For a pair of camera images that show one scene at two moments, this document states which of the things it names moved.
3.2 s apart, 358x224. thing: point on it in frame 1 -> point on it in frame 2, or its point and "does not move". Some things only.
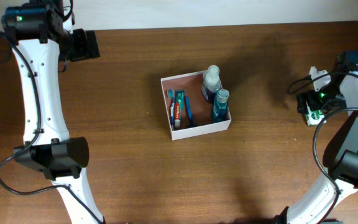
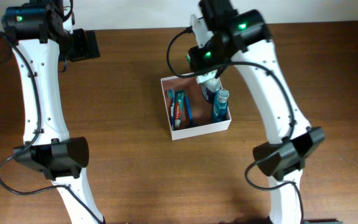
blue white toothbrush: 171,94 does not move
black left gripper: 85,52 does not move
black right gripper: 312,98 -> 197,53
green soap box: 314,117 -> 188,58
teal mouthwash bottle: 220,110 does not move
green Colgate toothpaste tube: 179,95 does not move
